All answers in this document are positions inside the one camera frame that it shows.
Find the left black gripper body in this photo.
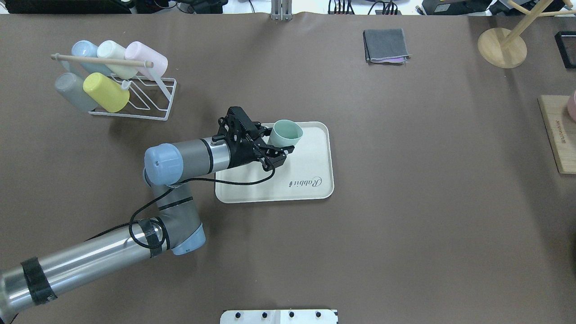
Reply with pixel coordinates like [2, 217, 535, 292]
[211, 106, 262, 169]

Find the green cup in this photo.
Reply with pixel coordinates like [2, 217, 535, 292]
[267, 120, 304, 148]

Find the cream rabbit tray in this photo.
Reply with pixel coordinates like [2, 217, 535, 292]
[215, 121, 334, 203]

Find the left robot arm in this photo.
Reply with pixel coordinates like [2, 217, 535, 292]
[1, 106, 302, 324]

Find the yellow cup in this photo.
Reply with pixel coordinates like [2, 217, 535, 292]
[82, 72, 130, 113]

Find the pink cup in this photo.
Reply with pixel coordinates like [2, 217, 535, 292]
[124, 41, 168, 77]

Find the white cream cup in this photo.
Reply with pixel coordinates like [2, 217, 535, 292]
[97, 40, 138, 80]

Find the grey cup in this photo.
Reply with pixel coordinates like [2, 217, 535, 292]
[55, 72, 99, 112]

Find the light blue cup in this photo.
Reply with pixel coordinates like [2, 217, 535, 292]
[71, 40, 113, 77]

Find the folded grey cloth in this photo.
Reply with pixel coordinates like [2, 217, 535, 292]
[363, 28, 410, 64]

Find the wooden stand with round base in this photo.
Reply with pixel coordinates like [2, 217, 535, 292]
[477, 0, 576, 68]

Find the bamboo cutting board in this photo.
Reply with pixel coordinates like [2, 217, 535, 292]
[538, 95, 576, 175]

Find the pink bottom bowl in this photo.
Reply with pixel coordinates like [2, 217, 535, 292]
[567, 91, 576, 122]

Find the white wire cup rack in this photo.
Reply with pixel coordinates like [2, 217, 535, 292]
[63, 58, 177, 122]

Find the wooden rack handle rod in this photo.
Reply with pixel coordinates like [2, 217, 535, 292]
[50, 53, 154, 68]

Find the grey metal bracket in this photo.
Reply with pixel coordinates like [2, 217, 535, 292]
[270, 0, 293, 21]

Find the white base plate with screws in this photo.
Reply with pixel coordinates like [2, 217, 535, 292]
[220, 308, 339, 324]

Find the black frame box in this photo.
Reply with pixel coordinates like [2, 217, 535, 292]
[554, 31, 576, 68]

